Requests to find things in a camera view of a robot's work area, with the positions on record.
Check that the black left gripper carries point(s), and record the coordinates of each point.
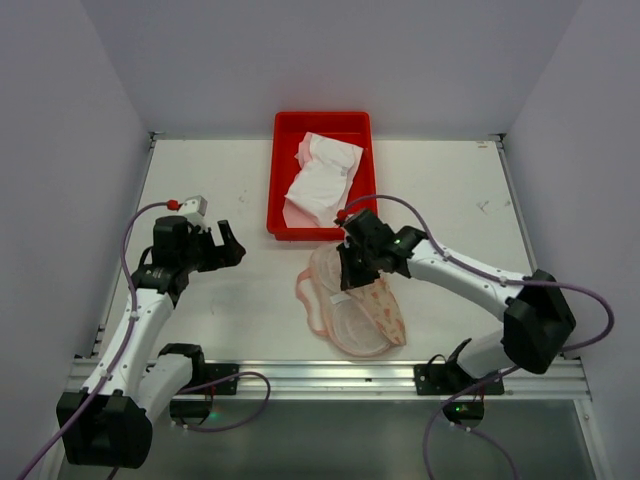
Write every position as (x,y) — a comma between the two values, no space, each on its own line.
(211,245)

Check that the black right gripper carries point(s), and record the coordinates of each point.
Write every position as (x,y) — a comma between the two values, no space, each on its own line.
(358,258)

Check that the pink tulip mesh laundry bag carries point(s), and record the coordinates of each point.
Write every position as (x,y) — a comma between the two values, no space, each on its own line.
(363,322)

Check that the pink bra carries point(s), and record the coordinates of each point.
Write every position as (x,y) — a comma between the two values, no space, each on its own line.
(300,215)

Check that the white bra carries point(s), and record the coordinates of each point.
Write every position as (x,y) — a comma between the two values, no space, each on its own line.
(325,182)

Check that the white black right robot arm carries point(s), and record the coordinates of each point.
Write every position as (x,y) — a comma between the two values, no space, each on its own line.
(535,318)

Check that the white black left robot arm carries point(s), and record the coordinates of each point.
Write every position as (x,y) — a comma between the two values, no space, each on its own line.
(109,421)

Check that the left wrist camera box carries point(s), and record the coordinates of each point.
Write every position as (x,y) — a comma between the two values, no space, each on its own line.
(194,208)

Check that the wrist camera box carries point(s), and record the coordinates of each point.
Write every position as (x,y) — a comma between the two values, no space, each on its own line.
(194,208)
(346,220)

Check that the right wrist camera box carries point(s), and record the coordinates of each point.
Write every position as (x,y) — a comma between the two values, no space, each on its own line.
(346,220)

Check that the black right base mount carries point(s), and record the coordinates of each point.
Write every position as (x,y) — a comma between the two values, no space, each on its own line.
(450,390)

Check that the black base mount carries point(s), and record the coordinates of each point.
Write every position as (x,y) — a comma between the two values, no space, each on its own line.
(196,407)
(450,390)

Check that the aluminium mounting rail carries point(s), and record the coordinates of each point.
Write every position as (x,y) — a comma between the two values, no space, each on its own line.
(395,380)

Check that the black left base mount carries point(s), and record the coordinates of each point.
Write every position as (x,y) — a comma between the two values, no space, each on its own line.
(196,407)

